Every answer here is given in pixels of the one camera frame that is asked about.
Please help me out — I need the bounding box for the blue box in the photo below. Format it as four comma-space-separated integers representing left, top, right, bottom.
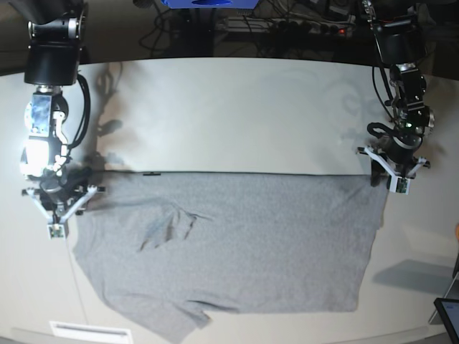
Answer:
161, 0, 259, 9

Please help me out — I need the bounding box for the grey T-shirt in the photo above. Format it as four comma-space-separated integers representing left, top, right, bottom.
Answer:
73, 173, 387, 343

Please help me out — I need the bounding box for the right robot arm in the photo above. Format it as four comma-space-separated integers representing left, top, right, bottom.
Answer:
10, 1, 99, 232

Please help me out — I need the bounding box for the white label strip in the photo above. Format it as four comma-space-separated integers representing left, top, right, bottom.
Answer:
49, 320, 133, 343

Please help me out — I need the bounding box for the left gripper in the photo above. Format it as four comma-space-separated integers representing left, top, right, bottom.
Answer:
357, 135, 430, 187

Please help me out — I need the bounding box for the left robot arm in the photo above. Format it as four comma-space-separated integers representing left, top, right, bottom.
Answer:
358, 1, 435, 194

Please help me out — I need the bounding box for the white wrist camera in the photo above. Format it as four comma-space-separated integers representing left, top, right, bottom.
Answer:
47, 224, 68, 239
387, 176, 412, 195

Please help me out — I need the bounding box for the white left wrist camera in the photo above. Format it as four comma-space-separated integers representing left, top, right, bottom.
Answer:
387, 176, 412, 195

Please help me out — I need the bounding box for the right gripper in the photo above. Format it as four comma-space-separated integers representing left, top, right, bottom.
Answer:
22, 167, 106, 224

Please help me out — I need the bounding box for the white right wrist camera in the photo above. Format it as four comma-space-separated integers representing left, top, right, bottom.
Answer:
47, 224, 68, 239

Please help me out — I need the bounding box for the black tablet on stand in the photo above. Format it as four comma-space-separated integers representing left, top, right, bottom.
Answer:
434, 298, 459, 344

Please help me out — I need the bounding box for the black power strip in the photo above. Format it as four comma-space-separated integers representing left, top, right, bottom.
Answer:
216, 16, 355, 38

